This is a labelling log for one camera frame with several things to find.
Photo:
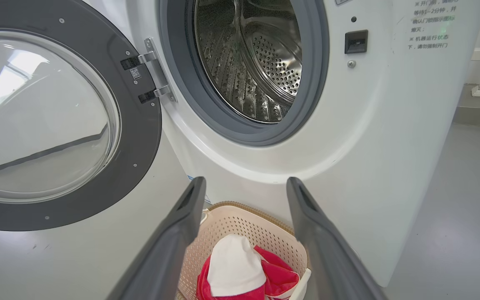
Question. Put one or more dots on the dark round glass washer door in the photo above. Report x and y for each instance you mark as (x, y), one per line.
(140, 137)

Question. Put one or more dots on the white front-load washing machine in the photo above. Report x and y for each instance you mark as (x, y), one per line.
(369, 146)

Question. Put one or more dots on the red and white garment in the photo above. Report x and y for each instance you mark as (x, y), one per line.
(236, 266)

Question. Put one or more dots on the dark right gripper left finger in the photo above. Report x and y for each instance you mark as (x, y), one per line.
(169, 250)

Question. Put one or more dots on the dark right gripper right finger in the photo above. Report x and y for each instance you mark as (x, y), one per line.
(323, 250)

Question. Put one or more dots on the cream perforated laundry basket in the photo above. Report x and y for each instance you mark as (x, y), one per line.
(240, 225)

